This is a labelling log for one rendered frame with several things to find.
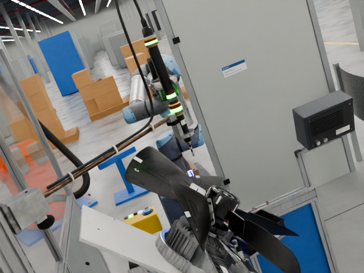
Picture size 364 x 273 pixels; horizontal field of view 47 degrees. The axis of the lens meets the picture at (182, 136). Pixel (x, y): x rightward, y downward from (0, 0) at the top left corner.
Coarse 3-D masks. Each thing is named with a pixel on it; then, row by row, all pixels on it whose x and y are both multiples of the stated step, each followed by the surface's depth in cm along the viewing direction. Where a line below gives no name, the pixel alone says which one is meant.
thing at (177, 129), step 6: (168, 114) 148; (174, 114) 147; (168, 120) 146; (174, 120) 147; (174, 126) 148; (180, 126) 148; (174, 132) 150; (180, 132) 148; (192, 132) 150; (180, 138) 149
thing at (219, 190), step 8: (208, 192) 149; (216, 192) 146; (224, 192) 153; (216, 200) 145; (224, 200) 144; (232, 200) 145; (216, 208) 145; (224, 208) 145; (232, 208) 146; (216, 216) 145; (224, 216) 146; (216, 224) 147; (224, 224) 153; (216, 232) 145; (224, 232) 147
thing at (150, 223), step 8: (152, 208) 197; (128, 216) 198; (136, 216) 195; (144, 216) 192; (152, 216) 190; (136, 224) 190; (144, 224) 190; (152, 224) 191; (160, 224) 192; (152, 232) 192
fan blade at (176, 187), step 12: (180, 192) 123; (192, 192) 131; (180, 204) 119; (192, 204) 126; (204, 204) 135; (192, 216) 122; (204, 216) 132; (192, 228) 117; (204, 228) 129; (204, 240) 124
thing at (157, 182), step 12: (144, 156) 155; (156, 156) 157; (132, 168) 148; (144, 168) 150; (156, 168) 152; (168, 168) 154; (132, 180) 145; (144, 180) 147; (156, 180) 149; (168, 180) 150; (180, 180) 152; (192, 180) 154; (156, 192) 146; (168, 192) 148
